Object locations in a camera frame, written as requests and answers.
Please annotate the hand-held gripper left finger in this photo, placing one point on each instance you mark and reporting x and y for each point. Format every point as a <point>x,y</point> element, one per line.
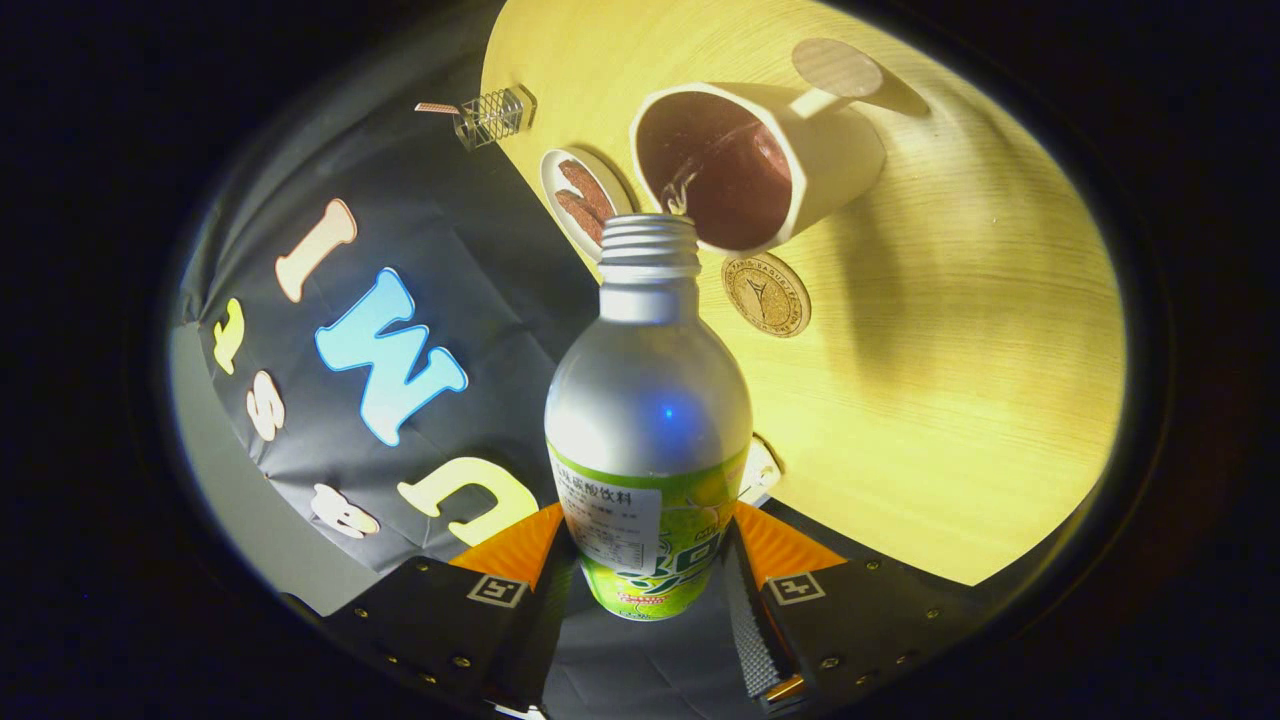
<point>530,650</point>

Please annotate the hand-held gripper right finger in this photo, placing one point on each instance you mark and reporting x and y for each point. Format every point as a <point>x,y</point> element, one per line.
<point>748,630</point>

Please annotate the silver bottle with green label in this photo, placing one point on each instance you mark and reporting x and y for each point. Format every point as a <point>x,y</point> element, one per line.
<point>650,400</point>

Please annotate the round cork coaster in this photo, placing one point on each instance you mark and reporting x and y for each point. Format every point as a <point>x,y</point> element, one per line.
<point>767,295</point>

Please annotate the white divided dish of beans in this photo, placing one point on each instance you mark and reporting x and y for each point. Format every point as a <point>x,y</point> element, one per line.
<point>762,470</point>

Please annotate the wooden table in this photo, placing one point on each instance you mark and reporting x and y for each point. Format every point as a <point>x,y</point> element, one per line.
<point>950,400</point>

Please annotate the black backdrop cloth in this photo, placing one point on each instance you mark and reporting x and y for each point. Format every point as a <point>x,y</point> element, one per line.
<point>480,260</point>

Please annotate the brown meat piece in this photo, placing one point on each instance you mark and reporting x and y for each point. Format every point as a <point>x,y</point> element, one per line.
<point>580,215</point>
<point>590,190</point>

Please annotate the white round plate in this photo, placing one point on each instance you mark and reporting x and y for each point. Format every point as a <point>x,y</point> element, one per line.
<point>552,175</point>

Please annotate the pink stick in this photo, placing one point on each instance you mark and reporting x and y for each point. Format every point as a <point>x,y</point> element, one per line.
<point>437,107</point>

